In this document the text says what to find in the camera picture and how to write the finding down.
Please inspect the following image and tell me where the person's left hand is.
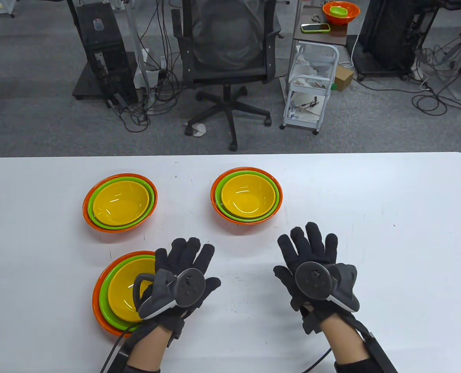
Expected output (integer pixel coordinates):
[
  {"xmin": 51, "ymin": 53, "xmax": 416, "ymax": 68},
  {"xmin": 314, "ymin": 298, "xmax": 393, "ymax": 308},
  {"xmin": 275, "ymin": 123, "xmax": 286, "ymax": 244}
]
[{"xmin": 131, "ymin": 237, "xmax": 222, "ymax": 347}]

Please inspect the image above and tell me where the person's right hand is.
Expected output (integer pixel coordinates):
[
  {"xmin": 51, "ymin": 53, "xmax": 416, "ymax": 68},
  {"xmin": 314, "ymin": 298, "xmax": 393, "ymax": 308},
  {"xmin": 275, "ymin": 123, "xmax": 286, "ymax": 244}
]
[{"xmin": 273, "ymin": 222, "xmax": 360, "ymax": 335}]

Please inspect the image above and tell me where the grey handheld controller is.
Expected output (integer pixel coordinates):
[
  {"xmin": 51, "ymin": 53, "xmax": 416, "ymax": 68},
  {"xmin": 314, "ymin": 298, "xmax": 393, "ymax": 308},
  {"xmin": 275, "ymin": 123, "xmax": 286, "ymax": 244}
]
[
  {"xmin": 132, "ymin": 268, "xmax": 206, "ymax": 321},
  {"xmin": 295, "ymin": 261, "xmax": 360, "ymax": 313}
]

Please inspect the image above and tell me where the large orange bowl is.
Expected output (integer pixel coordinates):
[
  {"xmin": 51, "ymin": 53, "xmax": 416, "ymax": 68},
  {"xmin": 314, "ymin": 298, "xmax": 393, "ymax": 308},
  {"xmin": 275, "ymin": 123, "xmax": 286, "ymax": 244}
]
[
  {"xmin": 82, "ymin": 173, "xmax": 158, "ymax": 233},
  {"xmin": 210, "ymin": 167, "xmax": 284, "ymax": 226},
  {"xmin": 92, "ymin": 251, "xmax": 157, "ymax": 338}
]

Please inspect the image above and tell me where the medium green bowl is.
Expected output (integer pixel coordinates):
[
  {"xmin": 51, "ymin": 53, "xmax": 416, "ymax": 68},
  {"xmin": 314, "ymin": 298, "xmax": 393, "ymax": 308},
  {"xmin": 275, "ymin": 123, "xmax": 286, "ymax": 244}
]
[
  {"xmin": 99, "ymin": 255, "xmax": 157, "ymax": 331},
  {"xmin": 87, "ymin": 177, "xmax": 155, "ymax": 230},
  {"xmin": 215, "ymin": 170, "xmax": 280, "ymax": 223}
]

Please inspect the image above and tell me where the small yellow bowl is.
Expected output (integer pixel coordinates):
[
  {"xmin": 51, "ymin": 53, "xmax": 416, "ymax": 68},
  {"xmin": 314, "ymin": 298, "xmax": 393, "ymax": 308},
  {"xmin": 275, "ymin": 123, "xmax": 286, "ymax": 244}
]
[
  {"xmin": 220, "ymin": 174, "xmax": 276, "ymax": 219},
  {"xmin": 92, "ymin": 180, "xmax": 150, "ymax": 227},
  {"xmin": 107, "ymin": 259, "xmax": 157, "ymax": 323}
]

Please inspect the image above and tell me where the person's right forearm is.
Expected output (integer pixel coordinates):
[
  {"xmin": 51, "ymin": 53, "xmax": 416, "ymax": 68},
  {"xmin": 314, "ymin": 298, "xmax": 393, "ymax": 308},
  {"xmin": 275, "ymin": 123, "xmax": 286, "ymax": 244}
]
[{"xmin": 320, "ymin": 311, "xmax": 371, "ymax": 364}]

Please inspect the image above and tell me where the black wrist sensor box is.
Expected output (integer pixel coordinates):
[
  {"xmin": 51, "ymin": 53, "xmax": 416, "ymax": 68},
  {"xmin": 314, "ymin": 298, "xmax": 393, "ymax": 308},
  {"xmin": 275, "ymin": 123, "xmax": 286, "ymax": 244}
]
[
  {"xmin": 108, "ymin": 348, "xmax": 132, "ymax": 373},
  {"xmin": 365, "ymin": 334, "xmax": 399, "ymax": 373}
]

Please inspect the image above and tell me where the white trolley cart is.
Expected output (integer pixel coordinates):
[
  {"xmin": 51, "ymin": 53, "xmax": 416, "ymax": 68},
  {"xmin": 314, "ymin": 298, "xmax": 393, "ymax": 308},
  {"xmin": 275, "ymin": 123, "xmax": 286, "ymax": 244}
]
[{"xmin": 279, "ymin": 40, "xmax": 340, "ymax": 136}]

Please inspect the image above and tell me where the crumpled white paper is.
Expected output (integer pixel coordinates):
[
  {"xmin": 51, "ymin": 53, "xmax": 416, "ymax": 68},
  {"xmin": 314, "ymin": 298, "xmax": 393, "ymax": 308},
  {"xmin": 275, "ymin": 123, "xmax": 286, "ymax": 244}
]
[{"xmin": 183, "ymin": 122, "xmax": 207, "ymax": 138}]

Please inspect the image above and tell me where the white paper sheet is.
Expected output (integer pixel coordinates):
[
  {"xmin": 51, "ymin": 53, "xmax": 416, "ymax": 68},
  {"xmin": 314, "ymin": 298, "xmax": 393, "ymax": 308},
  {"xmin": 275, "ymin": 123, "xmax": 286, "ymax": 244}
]
[{"xmin": 291, "ymin": 94, "xmax": 327, "ymax": 119}]

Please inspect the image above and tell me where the cardboard box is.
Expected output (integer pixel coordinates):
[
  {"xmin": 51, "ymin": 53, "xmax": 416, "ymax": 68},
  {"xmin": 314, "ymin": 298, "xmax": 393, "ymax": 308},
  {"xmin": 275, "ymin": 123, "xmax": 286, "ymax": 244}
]
[{"xmin": 333, "ymin": 65, "xmax": 355, "ymax": 92}]

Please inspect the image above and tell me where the white plastic bag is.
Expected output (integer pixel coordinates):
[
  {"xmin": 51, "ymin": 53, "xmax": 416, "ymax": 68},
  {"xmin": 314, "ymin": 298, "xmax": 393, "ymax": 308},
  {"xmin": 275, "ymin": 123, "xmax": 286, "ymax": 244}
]
[{"xmin": 294, "ymin": 53, "xmax": 333, "ymax": 91}]

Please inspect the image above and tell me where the black mesh office chair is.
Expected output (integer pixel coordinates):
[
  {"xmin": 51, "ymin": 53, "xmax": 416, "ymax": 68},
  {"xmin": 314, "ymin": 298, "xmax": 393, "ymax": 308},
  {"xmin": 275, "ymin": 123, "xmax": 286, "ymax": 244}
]
[{"xmin": 171, "ymin": 0, "xmax": 283, "ymax": 152}]

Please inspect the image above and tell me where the brown side table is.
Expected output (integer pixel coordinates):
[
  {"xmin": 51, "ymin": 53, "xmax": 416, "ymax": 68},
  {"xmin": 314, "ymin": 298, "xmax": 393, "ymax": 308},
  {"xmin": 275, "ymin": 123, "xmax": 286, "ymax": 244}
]
[{"xmin": 293, "ymin": 3, "xmax": 350, "ymax": 48}]

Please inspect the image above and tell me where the black equipment cabinet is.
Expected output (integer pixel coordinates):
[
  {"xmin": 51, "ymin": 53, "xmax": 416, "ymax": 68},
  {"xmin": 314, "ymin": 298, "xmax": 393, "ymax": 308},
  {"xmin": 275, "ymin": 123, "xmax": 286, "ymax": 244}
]
[
  {"xmin": 72, "ymin": 0, "xmax": 140, "ymax": 103},
  {"xmin": 357, "ymin": 0, "xmax": 440, "ymax": 82}
]

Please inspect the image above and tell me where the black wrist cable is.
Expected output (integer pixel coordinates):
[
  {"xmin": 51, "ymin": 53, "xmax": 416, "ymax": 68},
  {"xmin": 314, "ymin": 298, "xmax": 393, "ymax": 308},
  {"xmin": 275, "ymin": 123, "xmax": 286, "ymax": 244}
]
[{"xmin": 100, "ymin": 324, "xmax": 140, "ymax": 373}]

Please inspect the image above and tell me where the tangle of black cables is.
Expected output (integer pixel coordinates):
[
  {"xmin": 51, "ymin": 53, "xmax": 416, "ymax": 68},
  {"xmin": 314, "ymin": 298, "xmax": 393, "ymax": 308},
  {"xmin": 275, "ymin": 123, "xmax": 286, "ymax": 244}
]
[
  {"xmin": 409, "ymin": 35, "xmax": 461, "ymax": 116},
  {"xmin": 112, "ymin": 0, "xmax": 186, "ymax": 133}
]

